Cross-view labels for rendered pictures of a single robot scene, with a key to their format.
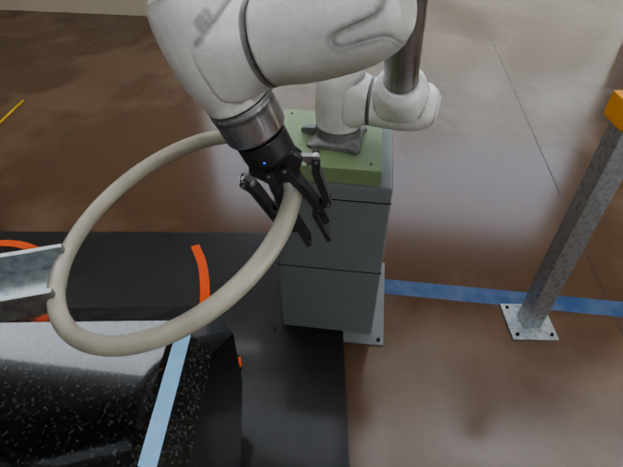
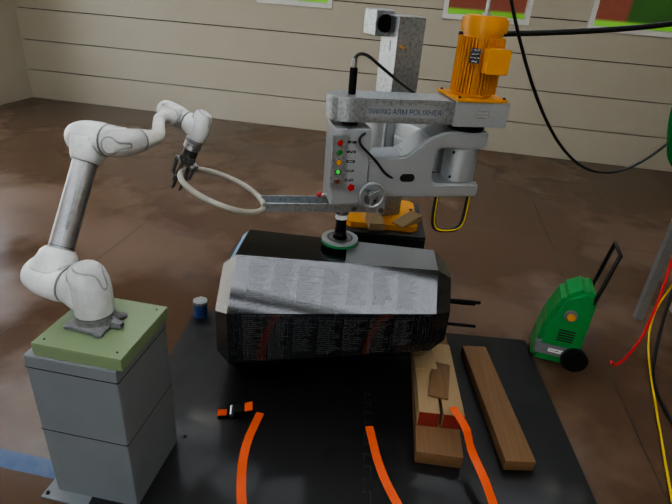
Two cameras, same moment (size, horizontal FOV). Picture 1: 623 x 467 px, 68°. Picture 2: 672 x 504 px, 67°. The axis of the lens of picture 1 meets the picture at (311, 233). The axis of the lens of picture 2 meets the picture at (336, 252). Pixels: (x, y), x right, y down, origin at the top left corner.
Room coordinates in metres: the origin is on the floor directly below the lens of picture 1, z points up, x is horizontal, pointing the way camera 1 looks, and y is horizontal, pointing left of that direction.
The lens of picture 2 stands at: (3.14, 0.91, 2.17)
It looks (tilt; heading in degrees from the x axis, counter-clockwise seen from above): 27 degrees down; 181
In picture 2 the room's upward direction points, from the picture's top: 5 degrees clockwise
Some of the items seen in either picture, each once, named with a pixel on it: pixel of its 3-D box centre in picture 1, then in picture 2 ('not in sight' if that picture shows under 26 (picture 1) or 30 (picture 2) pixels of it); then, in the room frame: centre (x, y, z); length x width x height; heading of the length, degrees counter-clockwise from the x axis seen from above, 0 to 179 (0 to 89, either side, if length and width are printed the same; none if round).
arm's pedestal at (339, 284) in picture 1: (333, 234); (110, 404); (1.43, -0.09, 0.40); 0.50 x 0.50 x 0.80; 83
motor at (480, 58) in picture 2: not in sight; (479, 58); (0.30, 1.53, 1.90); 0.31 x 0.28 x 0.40; 14
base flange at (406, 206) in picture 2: not in sight; (380, 212); (-0.25, 1.15, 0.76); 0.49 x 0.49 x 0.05; 89
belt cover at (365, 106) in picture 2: not in sight; (414, 111); (0.36, 1.22, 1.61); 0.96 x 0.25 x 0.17; 104
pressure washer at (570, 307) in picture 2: not in sight; (572, 301); (0.20, 2.45, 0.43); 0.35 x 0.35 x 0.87; 74
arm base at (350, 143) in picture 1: (332, 130); (99, 317); (1.43, -0.07, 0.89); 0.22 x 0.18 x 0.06; 75
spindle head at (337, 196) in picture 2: not in sight; (360, 164); (0.42, 0.96, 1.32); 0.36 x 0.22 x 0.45; 104
